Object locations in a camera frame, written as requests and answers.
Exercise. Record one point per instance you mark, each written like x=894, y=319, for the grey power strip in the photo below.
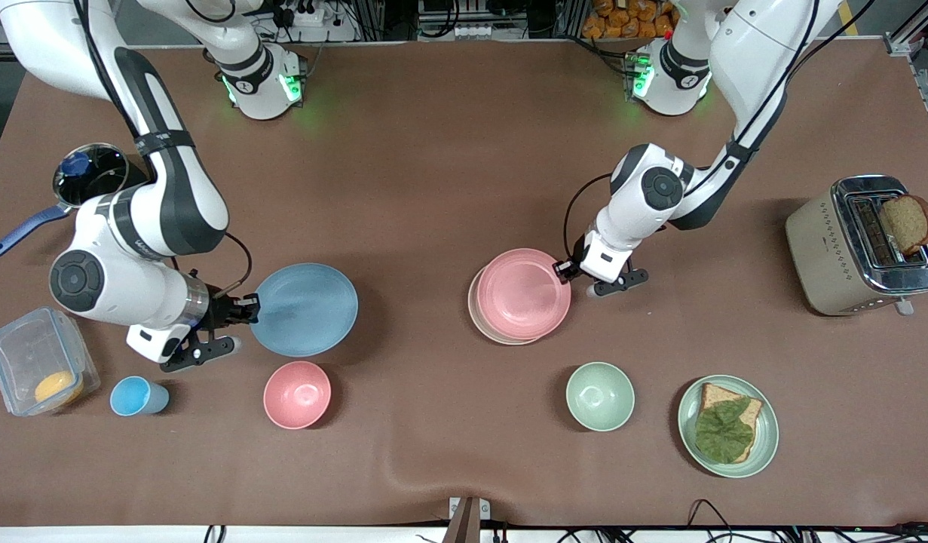
x=471, y=32

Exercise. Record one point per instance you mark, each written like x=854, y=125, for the green lettuce leaf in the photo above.
x=721, y=434

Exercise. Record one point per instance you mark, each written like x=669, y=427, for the brown bread slice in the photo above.
x=746, y=411

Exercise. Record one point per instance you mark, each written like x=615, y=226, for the small dark blue object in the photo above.
x=75, y=163

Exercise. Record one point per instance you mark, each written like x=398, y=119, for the beige plate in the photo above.
x=482, y=320

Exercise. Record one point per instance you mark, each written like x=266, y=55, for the blue cup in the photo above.
x=132, y=397

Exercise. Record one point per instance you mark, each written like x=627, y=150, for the grey metal clamp bracket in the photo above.
x=469, y=516

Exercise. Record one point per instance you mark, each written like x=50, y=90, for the green bowl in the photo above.
x=600, y=397

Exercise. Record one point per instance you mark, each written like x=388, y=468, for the brown table mat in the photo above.
x=433, y=188

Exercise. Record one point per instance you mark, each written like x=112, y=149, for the green plate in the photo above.
x=765, y=445

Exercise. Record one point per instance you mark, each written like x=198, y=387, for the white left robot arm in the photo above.
x=758, y=53

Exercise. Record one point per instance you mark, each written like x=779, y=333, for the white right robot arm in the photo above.
x=132, y=290

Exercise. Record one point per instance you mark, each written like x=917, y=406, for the white power strip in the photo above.
x=305, y=15

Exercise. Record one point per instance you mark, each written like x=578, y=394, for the orange round food piece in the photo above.
x=58, y=388

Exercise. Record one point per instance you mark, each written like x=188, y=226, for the clear plastic container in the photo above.
x=26, y=351

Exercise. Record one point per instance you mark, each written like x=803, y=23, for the pink bowl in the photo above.
x=298, y=394

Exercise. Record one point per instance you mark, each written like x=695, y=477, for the blue plate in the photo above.
x=305, y=309

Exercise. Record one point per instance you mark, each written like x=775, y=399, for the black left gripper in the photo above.
x=568, y=268

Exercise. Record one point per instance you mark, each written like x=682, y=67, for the pink plate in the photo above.
x=524, y=294

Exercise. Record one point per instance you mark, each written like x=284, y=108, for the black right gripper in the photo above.
x=224, y=311

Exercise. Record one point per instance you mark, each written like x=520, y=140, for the brown toast slice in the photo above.
x=907, y=222

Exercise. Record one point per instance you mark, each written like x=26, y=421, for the aluminium frame profile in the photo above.
x=905, y=41

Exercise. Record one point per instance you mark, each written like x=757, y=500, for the beige steel toaster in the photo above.
x=825, y=264

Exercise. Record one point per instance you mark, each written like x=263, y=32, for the bag of orange buns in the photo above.
x=629, y=19

